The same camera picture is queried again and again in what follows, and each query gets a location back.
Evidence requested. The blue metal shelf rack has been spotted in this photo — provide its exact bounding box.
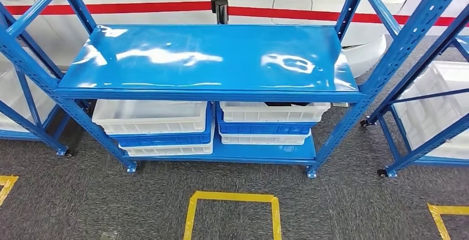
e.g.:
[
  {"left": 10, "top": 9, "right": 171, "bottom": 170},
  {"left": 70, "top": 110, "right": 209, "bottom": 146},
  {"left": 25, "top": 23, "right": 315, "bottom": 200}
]
[{"left": 0, "top": 0, "right": 469, "bottom": 179}]

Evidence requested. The yellow floor tape square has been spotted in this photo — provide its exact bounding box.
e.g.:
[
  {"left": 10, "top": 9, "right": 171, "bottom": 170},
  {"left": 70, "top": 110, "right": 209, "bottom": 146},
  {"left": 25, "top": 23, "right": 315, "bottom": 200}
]
[
  {"left": 182, "top": 190, "right": 283, "bottom": 240},
  {"left": 0, "top": 175, "right": 19, "bottom": 207}
]

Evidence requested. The black stanchion post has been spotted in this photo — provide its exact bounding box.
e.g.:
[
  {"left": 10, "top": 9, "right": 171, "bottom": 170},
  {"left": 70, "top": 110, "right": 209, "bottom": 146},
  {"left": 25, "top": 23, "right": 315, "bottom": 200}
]
[{"left": 210, "top": 0, "right": 230, "bottom": 25}]

